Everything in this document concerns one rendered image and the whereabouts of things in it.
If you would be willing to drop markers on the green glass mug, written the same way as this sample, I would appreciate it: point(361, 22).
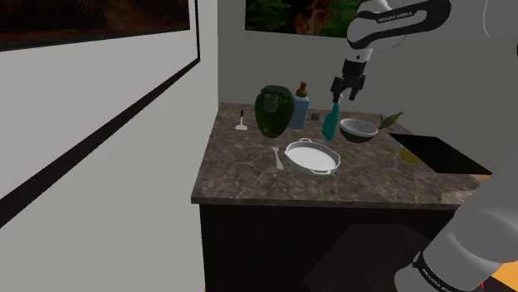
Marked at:
point(271, 103)

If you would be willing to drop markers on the blue bottle with brown cap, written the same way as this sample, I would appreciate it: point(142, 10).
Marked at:
point(299, 113)

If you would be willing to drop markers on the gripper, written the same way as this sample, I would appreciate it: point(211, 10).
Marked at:
point(353, 72)

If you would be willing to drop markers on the white and black bowl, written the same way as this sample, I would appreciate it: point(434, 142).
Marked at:
point(358, 131)

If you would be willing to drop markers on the small dark cube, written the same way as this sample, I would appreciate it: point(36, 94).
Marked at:
point(315, 117)

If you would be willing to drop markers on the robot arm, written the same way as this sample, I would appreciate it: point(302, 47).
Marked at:
point(469, 238)

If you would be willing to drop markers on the green and orange wall picture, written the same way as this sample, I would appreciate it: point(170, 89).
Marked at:
point(283, 16)

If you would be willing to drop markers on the yellow round thing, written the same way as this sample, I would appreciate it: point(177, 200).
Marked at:
point(408, 157)

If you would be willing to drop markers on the dark cabinet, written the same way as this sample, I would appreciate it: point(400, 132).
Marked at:
point(259, 250)

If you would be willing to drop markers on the green leaf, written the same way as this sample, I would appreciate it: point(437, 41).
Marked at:
point(390, 120)

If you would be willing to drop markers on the dark green vase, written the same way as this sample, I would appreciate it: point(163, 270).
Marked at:
point(272, 121)

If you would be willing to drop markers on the dark framed wall picture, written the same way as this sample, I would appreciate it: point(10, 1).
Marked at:
point(81, 18)

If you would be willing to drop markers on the teal bottle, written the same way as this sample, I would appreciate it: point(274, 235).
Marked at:
point(330, 124)

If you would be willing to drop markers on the white baking dish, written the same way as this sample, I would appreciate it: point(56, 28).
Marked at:
point(312, 158)

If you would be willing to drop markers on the black flat slab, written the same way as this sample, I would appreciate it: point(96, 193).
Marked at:
point(441, 155)

